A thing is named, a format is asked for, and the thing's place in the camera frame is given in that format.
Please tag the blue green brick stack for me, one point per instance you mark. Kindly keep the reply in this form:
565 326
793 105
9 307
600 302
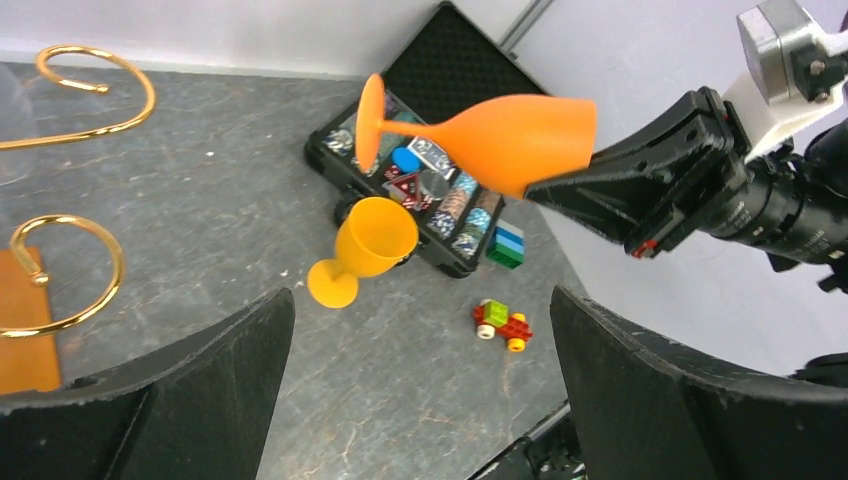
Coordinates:
507 245

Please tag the black poker chip case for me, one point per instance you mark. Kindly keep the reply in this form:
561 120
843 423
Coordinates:
448 66

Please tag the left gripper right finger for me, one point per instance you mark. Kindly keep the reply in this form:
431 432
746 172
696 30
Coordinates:
648 407

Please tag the red toy brick car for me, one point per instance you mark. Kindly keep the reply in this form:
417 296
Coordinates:
495 319

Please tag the orange plastic wine glass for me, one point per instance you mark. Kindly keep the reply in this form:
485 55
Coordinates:
506 143

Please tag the clear wine glass right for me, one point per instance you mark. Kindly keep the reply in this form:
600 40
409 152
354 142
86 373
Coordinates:
17 123

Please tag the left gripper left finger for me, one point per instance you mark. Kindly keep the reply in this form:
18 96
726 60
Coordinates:
199 408

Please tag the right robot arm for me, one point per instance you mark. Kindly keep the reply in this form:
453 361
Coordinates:
819 235

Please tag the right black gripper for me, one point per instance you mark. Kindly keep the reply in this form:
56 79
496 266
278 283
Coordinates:
684 171

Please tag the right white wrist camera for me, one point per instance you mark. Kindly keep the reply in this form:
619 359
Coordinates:
796 72

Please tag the yellow plastic wine glass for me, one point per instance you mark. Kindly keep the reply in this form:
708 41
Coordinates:
377 233

